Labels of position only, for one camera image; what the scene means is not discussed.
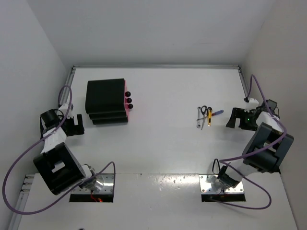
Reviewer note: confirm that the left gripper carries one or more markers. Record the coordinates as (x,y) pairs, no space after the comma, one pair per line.
(77,129)

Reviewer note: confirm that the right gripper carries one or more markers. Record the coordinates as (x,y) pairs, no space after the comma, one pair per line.
(238,113)

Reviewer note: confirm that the black handled scissors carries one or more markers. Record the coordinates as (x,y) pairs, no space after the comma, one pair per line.
(204,113)

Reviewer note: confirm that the black drawer cabinet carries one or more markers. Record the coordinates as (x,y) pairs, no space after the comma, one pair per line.
(104,101)

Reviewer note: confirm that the pink drawer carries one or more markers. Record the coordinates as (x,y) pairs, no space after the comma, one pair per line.
(126,92)
(129,112)
(127,101)

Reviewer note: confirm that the pink bottom drawer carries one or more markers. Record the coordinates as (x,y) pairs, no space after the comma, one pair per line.
(129,112)

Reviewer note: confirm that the pink top drawer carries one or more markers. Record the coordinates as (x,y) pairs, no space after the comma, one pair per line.
(126,92)

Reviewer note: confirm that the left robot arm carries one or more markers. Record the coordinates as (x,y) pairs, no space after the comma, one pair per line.
(56,164)

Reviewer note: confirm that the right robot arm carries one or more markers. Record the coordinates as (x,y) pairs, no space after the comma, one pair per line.
(267,148)

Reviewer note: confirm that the yellow utility knife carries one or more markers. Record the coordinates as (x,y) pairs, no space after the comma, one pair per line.
(209,115)

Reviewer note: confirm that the silver ratchet wrench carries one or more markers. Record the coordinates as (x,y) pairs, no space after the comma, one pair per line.
(199,118)

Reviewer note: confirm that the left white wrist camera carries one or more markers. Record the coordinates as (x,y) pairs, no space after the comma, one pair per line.
(64,109)

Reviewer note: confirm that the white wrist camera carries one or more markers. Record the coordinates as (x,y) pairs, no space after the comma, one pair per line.
(251,104)
(64,109)

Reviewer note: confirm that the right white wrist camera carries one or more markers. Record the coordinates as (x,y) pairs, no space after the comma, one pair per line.
(251,104)

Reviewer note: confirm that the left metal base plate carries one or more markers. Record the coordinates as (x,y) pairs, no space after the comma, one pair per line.
(102,185)

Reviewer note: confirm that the metal base plate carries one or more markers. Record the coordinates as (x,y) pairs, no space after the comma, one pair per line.
(102,185)
(210,185)

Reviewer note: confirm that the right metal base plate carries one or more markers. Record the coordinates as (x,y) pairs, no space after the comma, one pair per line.
(210,185)

